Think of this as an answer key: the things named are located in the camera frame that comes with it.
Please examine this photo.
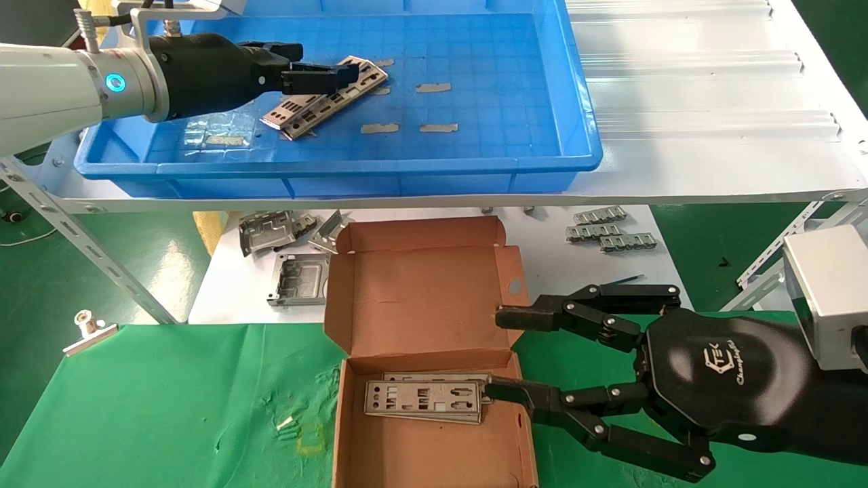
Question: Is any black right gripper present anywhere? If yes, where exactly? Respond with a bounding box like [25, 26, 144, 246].
[483, 283, 868, 484]

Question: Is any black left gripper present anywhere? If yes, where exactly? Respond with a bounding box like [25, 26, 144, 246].
[149, 33, 359, 124]

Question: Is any brown cardboard box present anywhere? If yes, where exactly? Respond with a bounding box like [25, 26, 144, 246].
[324, 216, 540, 488]

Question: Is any blue plastic tray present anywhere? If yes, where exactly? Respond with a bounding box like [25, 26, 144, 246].
[73, 0, 604, 199]

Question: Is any clear tape patch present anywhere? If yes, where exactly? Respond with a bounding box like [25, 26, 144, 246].
[183, 112, 253, 148]

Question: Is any slotted metal strip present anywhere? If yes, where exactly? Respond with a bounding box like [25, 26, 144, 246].
[600, 233, 658, 253]
[574, 207, 628, 226]
[566, 225, 623, 243]

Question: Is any angled metal part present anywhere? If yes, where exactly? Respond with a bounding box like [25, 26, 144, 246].
[309, 210, 355, 255]

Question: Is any yellow plastic sheet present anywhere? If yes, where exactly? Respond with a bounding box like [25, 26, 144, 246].
[193, 211, 228, 257]

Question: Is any white metal shelf rack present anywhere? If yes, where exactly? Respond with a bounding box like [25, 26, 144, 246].
[0, 0, 868, 326]

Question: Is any white ribbed plastic sheet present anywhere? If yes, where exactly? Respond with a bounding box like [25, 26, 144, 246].
[564, 0, 845, 144]

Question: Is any silver binder clip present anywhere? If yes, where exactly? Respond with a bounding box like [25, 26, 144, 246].
[63, 310, 119, 358]

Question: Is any green table cloth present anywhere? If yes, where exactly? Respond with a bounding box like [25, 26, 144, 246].
[0, 310, 868, 488]

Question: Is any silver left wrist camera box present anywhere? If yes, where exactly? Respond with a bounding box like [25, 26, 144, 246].
[112, 0, 230, 38]

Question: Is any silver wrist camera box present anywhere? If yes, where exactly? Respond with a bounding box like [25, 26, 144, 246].
[783, 226, 868, 372]
[112, 0, 230, 38]

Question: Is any bent metal bracket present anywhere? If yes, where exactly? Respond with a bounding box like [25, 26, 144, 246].
[239, 210, 299, 257]

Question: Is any flat metal frame part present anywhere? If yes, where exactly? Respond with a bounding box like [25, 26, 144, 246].
[267, 253, 331, 307]

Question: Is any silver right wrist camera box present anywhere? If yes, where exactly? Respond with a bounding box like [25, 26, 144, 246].
[783, 226, 868, 372]

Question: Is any white floor cable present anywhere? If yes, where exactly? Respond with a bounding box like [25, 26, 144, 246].
[0, 227, 60, 248]

